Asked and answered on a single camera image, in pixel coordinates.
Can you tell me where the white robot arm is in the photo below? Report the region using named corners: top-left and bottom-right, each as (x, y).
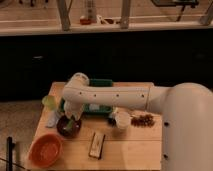
top-left (62, 73), bottom-right (213, 171)

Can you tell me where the white crumpled cloth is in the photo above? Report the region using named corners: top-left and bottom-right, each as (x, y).
top-left (46, 110), bottom-right (62, 128)

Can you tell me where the dark purple bowl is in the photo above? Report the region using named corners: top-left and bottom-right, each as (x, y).
top-left (56, 115), bottom-right (81, 138)

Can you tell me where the small wooden box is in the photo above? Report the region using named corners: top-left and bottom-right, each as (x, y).
top-left (89, 132), bottom-right (105, 159)

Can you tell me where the green dish rack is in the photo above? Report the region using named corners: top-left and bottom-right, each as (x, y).
top-left (58, 78), bottom-right (115, 117)

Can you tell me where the black stand post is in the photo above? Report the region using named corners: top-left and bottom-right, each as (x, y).
top-left (6, 137), bottom-right (13, 171)

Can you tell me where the red bowl on shelf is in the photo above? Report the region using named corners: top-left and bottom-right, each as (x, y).
top-left (79, 16), bottom-right (92, 25)

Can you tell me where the white cup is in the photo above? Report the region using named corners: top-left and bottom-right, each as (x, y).
top-left (115, 111), bottom-right (131, 129)

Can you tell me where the green pepper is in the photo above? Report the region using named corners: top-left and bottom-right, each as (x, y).
top-left (64, 119), bottom-right (75, 131)

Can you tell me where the light green cup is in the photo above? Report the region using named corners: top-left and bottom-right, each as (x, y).
top-left (42, 95), bottom-right (57, 110)

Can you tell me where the orange bowl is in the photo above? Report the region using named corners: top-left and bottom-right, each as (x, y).
top-left (29, 134), bottom-right (62, 168)

